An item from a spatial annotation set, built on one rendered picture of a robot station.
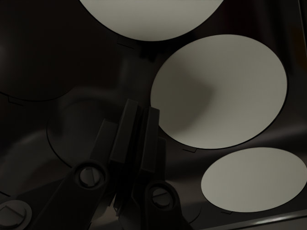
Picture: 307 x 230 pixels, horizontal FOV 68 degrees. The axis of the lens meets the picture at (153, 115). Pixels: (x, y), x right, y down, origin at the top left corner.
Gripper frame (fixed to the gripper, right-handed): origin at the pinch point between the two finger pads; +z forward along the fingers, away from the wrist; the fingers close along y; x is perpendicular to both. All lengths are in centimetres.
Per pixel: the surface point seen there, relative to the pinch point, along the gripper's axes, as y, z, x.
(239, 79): 6.3, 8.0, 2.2
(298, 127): 12.9, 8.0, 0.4
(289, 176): 16.4, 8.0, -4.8
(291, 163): 15.3, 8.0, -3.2
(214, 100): 5.6, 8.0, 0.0
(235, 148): 9.7, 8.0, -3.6
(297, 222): 23.6, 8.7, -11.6
